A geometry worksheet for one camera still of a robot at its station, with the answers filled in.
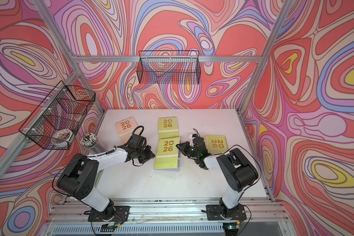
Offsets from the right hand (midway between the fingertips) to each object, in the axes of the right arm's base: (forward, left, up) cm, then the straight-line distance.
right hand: (176, 149), depth 91 cm
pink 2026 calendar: (+21, +38, -4) cm, 43 cm away
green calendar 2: (+6, -27, -5) cm, 28 cm away
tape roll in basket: (-4, +54, +24) cm, 59 cm away
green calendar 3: (-5, +6, -1) cm, 7 cm away
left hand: (-3, +12, -2) cm, 12 cm away
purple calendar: (-11, +1, -6) cm, 13 cm away
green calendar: (+21, +6, -4) cm, 22 cm away
